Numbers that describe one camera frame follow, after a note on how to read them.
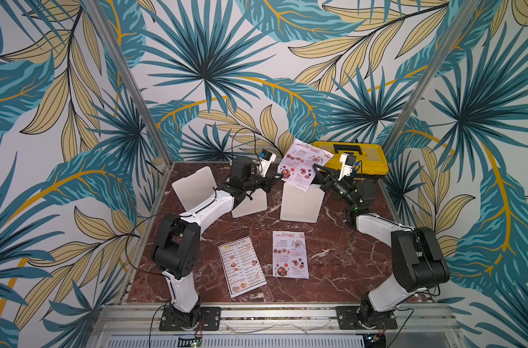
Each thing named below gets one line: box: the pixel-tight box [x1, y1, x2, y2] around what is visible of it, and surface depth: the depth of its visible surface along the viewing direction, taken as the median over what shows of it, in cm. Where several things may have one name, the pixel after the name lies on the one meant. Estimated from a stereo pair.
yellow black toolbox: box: [317, 141, 389, 178], surface depth 102 cm
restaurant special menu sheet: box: [277, 138, 335, 193], surface depth 80 cm
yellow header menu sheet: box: [217, 235, 268, 299], surface depth 87 cm
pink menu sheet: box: [271, 230, 310, 280], surface depth 90 cm
